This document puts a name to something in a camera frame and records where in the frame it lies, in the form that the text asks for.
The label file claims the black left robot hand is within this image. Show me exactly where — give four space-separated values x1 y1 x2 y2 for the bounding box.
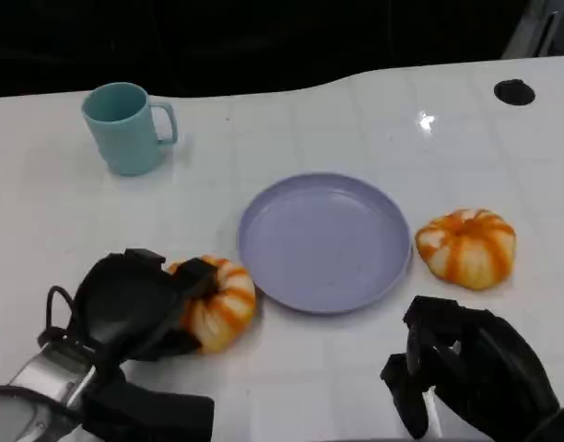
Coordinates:
67 248 219 366

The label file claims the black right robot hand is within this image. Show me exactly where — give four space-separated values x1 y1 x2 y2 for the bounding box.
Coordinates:
380 294 563 440

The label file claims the orange and white bread roll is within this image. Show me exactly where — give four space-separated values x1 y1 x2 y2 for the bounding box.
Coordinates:
414 207 517 291
166 254 258 355

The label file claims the pale green mug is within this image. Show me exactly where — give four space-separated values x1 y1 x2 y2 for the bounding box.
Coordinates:
81 81 180 178

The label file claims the lilac plate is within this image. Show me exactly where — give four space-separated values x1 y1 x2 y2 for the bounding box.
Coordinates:
238 172 413 317

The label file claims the black table grommet hole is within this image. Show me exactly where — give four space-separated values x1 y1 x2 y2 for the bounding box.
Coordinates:
493 78 536 107

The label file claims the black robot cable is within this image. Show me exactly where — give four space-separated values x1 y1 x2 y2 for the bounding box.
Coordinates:
45 285 80 344

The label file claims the grey metal frame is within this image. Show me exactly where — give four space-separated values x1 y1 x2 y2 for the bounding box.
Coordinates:
501 0 564 60

